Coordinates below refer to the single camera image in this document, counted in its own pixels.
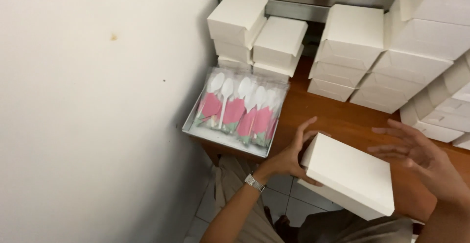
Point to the person's right hand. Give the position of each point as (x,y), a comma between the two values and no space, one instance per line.
(429,166)

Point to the person's left hand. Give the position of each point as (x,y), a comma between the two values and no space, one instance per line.
(282,160)

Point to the person's right fingers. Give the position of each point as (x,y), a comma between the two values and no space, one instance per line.
(396,140)

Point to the white lidded paper box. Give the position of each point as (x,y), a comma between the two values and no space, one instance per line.
(350,178)

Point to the stack of white cardboard boxes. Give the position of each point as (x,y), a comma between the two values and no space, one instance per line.
(257,33)
(396,52)

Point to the silver metal wristwatch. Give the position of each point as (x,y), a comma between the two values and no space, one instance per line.
(254,182)

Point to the row of spoon napkin packets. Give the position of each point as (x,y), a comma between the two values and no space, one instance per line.
(238,107)

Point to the open white tray box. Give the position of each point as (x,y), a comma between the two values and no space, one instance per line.
(220,138)

